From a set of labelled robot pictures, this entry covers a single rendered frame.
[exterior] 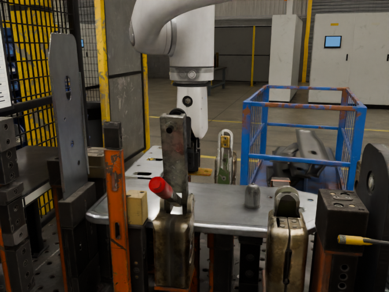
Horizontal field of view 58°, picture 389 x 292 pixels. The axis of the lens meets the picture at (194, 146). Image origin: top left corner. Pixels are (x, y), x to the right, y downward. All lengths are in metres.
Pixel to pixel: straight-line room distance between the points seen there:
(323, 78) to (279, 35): 1.37
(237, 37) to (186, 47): 12.00
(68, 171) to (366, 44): 8.06
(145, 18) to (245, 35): 12.04
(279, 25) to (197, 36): 7.84
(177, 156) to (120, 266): 0.24
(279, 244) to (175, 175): 0.19
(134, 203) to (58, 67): 0.32
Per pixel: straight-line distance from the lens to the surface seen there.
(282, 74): 8.47
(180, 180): 0.56
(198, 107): 0.64
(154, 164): 0.98
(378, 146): 0.52
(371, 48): 8.58
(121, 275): 0.68
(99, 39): 3.28
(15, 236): 0.72
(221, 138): 0.86
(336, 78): 8.52
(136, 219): 0.63
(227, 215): 0.69
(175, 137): 0.53
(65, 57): 0.79
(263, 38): 12.51
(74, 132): 0.82
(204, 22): 0.65
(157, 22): 0.57
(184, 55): 0.65
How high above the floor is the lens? 1.31
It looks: 16 degrees down
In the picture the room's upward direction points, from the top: straight up
